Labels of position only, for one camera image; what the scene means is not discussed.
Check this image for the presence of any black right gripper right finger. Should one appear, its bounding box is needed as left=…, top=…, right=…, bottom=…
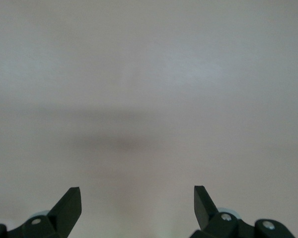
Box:
left=190, top=185, right=295, bottom=238

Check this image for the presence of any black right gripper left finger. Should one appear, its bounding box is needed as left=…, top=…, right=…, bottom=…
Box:
left=0, top=187, right=82, bottom=238

